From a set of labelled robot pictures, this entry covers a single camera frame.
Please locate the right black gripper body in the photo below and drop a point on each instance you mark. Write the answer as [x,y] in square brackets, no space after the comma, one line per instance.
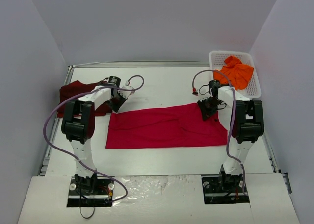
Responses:
[206,108]

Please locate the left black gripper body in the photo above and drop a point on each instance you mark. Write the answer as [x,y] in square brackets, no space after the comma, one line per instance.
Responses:
[116,104]

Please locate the bright red t shirt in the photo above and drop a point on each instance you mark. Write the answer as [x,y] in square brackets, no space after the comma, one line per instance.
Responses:
[171,127]

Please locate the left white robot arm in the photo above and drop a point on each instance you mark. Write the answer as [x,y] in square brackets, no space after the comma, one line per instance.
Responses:
[78,125]

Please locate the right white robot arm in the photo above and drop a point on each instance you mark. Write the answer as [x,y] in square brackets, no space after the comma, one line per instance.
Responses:
[246,126]

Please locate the orange t shirt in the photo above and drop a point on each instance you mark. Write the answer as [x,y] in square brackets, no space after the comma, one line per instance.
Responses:
[238,74]

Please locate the dark red folded t shirt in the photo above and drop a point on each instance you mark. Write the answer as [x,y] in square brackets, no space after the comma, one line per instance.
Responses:
[78,87]

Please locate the white plastic basket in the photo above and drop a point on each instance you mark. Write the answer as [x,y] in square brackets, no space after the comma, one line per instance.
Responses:
[216,61]

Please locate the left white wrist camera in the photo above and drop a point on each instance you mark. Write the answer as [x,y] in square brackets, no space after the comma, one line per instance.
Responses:
[125,92]

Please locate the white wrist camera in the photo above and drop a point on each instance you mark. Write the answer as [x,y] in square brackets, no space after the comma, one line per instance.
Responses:
[125,92]
[202,93]

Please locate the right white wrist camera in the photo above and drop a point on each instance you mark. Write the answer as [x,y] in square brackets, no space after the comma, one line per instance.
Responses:
[202,93]

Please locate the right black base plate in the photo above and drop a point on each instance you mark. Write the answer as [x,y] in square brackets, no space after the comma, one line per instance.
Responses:
[218,190]

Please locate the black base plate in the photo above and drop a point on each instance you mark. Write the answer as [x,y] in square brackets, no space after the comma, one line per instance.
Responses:
[218,190]
[101,196]

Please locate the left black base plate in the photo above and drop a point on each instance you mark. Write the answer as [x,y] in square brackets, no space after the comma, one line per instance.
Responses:
[101,196]

